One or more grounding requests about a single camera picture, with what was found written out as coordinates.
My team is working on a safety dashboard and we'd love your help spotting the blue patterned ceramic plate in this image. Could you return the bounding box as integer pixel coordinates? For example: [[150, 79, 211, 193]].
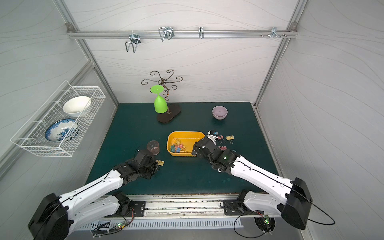
[[45, 119, 79, 142]]

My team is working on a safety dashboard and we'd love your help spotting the metal loop hook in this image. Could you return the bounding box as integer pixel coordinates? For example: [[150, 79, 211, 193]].
[[158, 27, 175, 42]]

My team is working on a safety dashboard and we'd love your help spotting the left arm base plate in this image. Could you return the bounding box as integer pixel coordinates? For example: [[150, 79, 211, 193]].
[[106, 201, 146, 218]]

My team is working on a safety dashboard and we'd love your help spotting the small brown glass cup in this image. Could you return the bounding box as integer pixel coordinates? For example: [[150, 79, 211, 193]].
[[147, 140, 160, 156]]

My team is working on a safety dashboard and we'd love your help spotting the lilac ceramic bowl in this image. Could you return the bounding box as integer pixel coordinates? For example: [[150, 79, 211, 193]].
[[212, 106, 228, 120]]

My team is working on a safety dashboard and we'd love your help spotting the green plastic goblet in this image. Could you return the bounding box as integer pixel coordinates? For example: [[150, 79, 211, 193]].
[[150, 85, 168, 114]]

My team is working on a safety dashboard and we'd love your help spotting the dark metal cup stand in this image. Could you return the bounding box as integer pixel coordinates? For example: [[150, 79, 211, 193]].
[[141, 69, 183, 124]]

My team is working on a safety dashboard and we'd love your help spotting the yellow plastic storage box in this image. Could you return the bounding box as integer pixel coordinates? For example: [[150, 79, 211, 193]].
[[167, 131, 205, 157]]

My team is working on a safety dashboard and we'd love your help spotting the aluminium cross rail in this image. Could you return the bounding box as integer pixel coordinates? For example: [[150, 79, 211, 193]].
[[68, 29, 299, 40]]

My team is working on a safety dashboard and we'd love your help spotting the yellow binder clip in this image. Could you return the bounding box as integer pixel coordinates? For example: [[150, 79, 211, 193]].
[[226, 135, 235, 145], [156, 160, 165, 167]]

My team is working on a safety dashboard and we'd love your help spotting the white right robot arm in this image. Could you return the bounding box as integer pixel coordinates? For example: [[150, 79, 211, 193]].
[[192, 137, 313, 230]]

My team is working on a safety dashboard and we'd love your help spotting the white ceramic bowl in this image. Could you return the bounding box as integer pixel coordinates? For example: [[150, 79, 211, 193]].
[[63, 96, 92, 118]]

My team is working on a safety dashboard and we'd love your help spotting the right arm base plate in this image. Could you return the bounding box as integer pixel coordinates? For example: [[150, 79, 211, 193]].
[[220, 200, 265, 216]]

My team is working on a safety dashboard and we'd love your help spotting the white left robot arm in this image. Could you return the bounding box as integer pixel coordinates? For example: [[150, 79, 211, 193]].
[[28, 150, 164, 240]]

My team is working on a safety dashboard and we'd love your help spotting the white wire wall basket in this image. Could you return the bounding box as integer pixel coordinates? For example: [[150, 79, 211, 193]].
[[10, 81, 106, 157]]

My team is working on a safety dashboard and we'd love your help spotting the metal bracket hook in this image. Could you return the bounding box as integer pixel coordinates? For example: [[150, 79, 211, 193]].
[[260, 27, 287, 39]]

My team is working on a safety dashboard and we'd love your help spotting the metal double hook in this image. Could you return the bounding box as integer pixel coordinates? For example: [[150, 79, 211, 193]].
[[125, 33, 141, 53]]

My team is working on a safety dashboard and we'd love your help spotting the small metal hook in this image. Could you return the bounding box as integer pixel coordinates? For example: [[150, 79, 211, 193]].
[[198, 27, 204, 39]]

